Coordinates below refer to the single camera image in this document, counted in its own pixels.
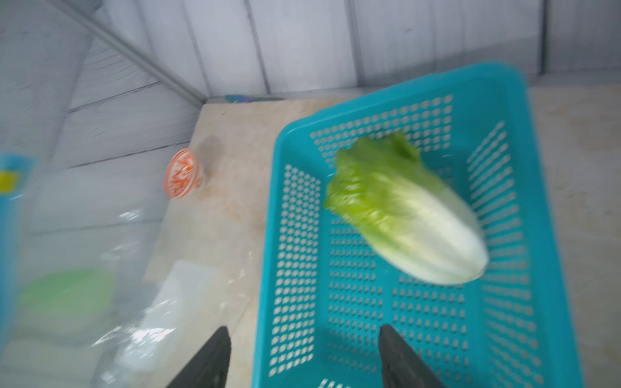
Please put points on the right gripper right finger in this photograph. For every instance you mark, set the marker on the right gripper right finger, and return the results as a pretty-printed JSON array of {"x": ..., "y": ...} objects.
[{"x": 401, "y": 366}]

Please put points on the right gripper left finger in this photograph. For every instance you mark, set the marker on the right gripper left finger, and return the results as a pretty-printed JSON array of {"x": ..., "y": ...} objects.
[{"x": 210, "y": 365}]

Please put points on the teal plastic basket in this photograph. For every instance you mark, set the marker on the teal plastic basket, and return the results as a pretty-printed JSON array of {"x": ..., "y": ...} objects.
[{"x": 325, "y": 293}]

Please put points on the clear zipper bag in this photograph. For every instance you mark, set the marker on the clear zipper bag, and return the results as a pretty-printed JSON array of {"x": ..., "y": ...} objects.
[{"x": 77, "y": 327}]

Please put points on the chinese cabbage top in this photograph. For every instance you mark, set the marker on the chinese cabbage top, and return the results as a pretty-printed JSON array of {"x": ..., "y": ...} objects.
[{"x": 406, "y": 213}]

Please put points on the chinese cabbage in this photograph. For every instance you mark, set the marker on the chinese cabbage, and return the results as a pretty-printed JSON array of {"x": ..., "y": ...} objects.
[
  {"x": 71, "y": 294},
  {"x": 406, "y": 213}
]

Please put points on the orange patterned bowl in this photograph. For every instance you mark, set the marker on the orange patterned bowl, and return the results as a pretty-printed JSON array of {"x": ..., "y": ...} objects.
[{"x": 184, "y": 174}]

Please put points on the teal stick behind table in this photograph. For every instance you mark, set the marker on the teal stick behind table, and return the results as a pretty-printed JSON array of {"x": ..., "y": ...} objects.
[{"x": 249, "y": 98}]

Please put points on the left aluminium frame post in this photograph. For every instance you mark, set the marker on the left aluminium frame post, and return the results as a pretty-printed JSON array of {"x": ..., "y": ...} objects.
[{"x": 140, "y": 58}]

